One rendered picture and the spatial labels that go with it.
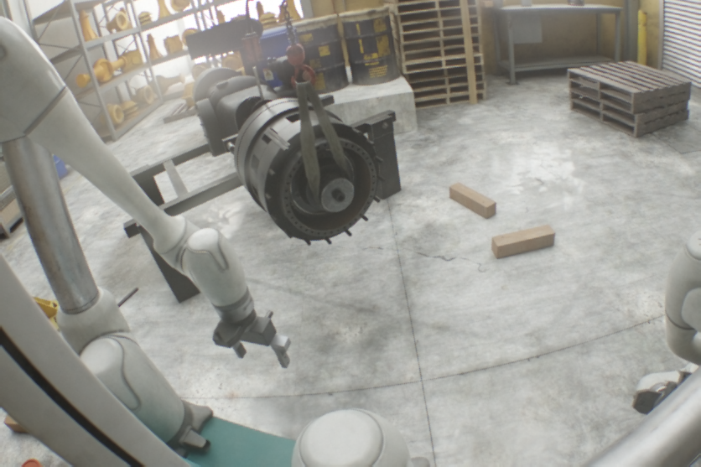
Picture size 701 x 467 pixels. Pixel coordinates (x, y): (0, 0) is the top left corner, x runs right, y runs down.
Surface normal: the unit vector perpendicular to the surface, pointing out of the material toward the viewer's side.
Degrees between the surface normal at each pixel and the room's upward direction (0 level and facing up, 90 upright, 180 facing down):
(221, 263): 81
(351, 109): 90
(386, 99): 90
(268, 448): 0
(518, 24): 90
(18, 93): 94
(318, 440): 6
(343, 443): 6
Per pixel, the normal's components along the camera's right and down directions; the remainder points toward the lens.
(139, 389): 0.87, -0.22
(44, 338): 0.94, 0.00
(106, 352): -0.11, -0.81
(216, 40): 0.02, 0.51
